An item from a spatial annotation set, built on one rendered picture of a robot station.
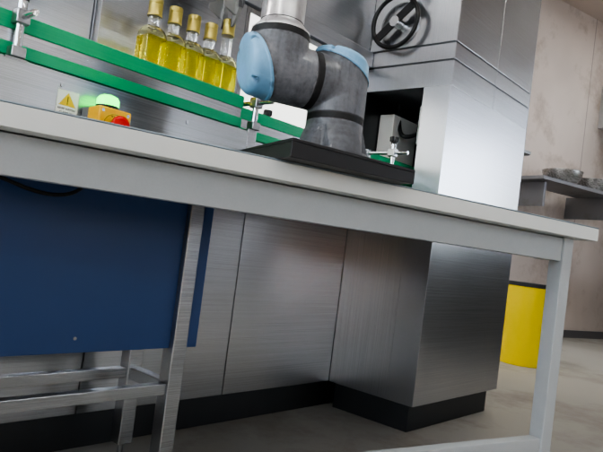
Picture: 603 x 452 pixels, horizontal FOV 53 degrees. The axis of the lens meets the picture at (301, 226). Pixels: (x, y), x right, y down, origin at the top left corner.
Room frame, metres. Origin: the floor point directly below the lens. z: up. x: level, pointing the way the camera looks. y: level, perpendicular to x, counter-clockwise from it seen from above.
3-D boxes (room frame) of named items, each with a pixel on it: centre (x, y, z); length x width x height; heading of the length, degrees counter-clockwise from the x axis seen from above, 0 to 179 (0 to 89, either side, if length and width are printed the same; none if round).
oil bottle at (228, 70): (1.63, 0.27, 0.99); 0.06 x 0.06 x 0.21; 49
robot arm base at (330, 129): (1.21, -0.04, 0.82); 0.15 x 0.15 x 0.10
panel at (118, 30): (1.83, 0.27, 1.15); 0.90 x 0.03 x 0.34; 138
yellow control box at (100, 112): (1.19, 0.41, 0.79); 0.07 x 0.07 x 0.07; 48
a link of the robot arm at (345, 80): (1.21, -0.03, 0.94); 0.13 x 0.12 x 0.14; 114
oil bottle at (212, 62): (1.59, 0.30, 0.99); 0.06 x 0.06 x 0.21; 48
